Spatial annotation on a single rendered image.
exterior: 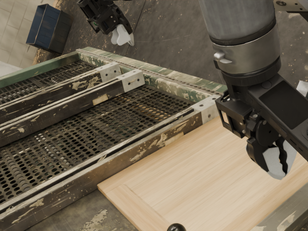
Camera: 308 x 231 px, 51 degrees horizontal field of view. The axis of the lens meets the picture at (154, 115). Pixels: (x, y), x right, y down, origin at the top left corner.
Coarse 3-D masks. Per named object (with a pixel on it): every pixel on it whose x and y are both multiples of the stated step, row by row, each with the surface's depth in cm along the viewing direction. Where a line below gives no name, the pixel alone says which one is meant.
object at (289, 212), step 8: (304, 184) 79; (296, 192) 77; (304, 192) 77; (288, 200) 76; (296, 200) 75; (304, 200) 75; (280, 208) 74; (288, 208) 74; (296, 208) 73; (304, 208) 73; (272, 216) 72; (280, 216) 72; (288, 216) 71; (296, 216) 71; (304, 216) 72; (264, 224) 71; (272, 224) 70; (280, 224) 70; (288, 224) 70; (296, 224) 71
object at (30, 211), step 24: (216, 96) 123; (168, 120) 113; (192, 120) 114; (120, 144) 105; (144, 144) 104; (72, 168) 97; (96, 168) 96; (120, 168) 101; (48, 192) 89; (72, 192) 93; (0, 216) 84; (24, 216) 87; (48, 216) 91
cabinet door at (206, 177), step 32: (224, 128) 113; (160, 160) 102; (192, 160) 100; (224, 160) 97; (128, 192) 91; (160, 192) 89; (192, 192) 87; (224, 192) 85; (256, 192) 83; (288, 192) 81; (160, 224) 79; (192, 224) 78; (224, 224) 76; (256, 224) 74
